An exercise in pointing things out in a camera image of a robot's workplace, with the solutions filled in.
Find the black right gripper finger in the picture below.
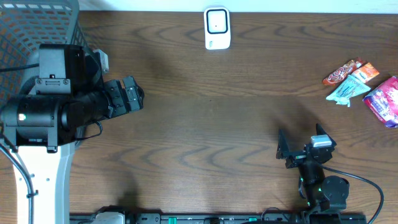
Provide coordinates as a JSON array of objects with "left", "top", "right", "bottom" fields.
[
  {"left": 315, "top": 123, "right": 336, "bottom": 146},
  {"left": 276, "top": 129, "right": 289, "bottom": 156}
]

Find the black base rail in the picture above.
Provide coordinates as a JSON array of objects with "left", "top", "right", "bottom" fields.
[{"left": 69, "top": 207, "right": 366, "bottom": 224}]

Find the white barcode scanner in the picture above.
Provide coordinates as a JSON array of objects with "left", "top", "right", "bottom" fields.
[{"left": 203, "top": 7, "right": 231, "bottom": 50}]

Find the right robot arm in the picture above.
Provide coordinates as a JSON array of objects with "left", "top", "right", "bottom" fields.
[{"left": 276, "top": 124, "right": 349, "bottom": 223}]

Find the small orange box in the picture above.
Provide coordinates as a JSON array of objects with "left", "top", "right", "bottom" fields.
[{"left": 351, "top": 63, "right": 379, "bottom": 83}]

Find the grey plastic mesh basket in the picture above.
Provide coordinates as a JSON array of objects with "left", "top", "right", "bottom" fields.
[{"left": 1, "top": 0, "right": 88, "bottom": 108}]

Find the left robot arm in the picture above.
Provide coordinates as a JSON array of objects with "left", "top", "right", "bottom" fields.
[{"left": 1, "top": 44, "right": 144, "bottom": 223}]

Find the brown orange snack bar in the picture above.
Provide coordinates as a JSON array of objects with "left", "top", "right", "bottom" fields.
[{"left": 322, "top": 57, "right": 365, "bottom": 86}]

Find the red purple snack packet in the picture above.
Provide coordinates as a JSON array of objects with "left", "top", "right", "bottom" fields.
[{"left": 363, "top": 77, "right": 397, "bottom": 128}]

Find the teal snack wrapper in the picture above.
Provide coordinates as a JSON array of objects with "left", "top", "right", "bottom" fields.
[{"left": 326, "top": 75, "right": 371, "bottom": 107}]

